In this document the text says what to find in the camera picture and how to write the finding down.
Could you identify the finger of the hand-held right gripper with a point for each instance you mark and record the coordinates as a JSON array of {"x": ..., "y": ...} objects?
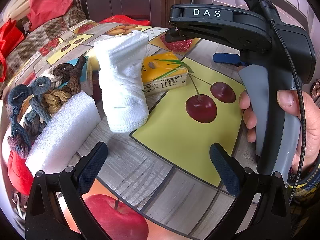
[
  {"x": 225, "y": 58},
  {"x": 175, "y": 37}
]

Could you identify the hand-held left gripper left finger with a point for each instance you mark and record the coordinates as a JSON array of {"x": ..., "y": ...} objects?
[{"x": 91, "y": 165}]

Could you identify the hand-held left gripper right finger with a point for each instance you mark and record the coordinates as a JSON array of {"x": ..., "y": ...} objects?
[{"x": 223, "y": 165}]

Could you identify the yellow tissue packet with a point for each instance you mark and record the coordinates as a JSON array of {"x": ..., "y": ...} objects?
[{"x": 162, "y": 77}]

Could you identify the white sponge block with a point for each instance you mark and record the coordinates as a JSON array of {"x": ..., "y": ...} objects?
[{"x": 62, "y": 130}]

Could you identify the white cloth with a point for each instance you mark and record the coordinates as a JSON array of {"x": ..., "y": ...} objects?
[{"x": 122, "y": 80}]

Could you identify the red plush apple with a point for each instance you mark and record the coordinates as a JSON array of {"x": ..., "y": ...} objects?
[{"x": 17, "y": 175}]

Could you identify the person's right forearm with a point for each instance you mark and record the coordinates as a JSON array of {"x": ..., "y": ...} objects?
[{"x": 307, "y": 187}]

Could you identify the person's right hand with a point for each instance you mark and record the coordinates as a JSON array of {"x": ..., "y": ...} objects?
[{"x": 310, "y": 130}]

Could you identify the red plastic bag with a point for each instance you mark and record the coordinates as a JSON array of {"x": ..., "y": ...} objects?
[
  {"x": 125, "y": 20},
  {"x": 47, "y": 2}
]

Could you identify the plaid blanket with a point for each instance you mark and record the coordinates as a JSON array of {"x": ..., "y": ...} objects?
[{"x": 37, "y": 37}]

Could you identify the red tote bag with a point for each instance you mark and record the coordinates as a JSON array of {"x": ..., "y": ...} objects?
[{"x": 10, "y": 37}]

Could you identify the cream foam rolls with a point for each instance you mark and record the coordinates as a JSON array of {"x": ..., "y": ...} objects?
[{"x": 15, "y": 7}]

